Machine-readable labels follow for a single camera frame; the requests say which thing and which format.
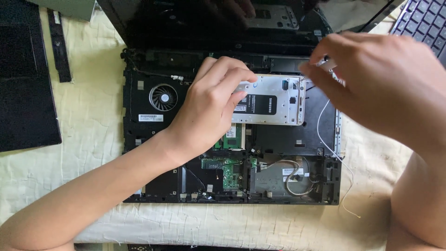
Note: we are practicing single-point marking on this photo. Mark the grey-green flat object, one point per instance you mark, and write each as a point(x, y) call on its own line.
point(66, 8)

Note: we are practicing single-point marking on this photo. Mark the dark keyboard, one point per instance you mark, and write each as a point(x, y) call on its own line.
point(423, 24)

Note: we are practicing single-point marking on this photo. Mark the cream cloth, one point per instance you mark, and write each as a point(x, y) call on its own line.
point(90, 115)

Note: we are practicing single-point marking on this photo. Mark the narrow black plastic strip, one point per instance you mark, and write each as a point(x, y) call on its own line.
point(60, 48)

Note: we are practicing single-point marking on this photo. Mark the green circuit board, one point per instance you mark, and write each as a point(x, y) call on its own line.
point(231, 174)

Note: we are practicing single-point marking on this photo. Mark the opened black laptop base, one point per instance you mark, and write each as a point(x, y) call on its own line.
point(278, 143)

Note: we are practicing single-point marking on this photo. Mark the round laptop cooling fan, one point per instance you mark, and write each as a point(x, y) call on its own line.
point(163, 97)

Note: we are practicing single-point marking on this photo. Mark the small silver tool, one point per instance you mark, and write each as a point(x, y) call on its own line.
point(327, 64)

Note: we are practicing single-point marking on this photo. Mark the green memory module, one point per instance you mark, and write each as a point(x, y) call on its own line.
point(231, 137)

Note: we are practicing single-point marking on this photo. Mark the person's right fingers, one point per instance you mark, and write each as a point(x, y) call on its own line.
point(320, 52)

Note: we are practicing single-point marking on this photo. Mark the white phone without back cover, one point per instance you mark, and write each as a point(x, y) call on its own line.
point(278, 104)

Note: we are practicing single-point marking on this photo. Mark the large black laptop cover panel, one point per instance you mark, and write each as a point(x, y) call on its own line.
point(24, 87)

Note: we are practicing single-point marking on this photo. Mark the person's left hand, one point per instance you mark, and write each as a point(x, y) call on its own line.
point(198, 115)

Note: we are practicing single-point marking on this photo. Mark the person's right hand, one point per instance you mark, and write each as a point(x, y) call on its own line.
point(379, 80)

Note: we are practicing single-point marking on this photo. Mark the person's left fingers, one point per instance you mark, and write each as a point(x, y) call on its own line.
point(230, 69)

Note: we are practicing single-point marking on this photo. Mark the black laptop screen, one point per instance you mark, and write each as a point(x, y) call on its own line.
point(181, 24)

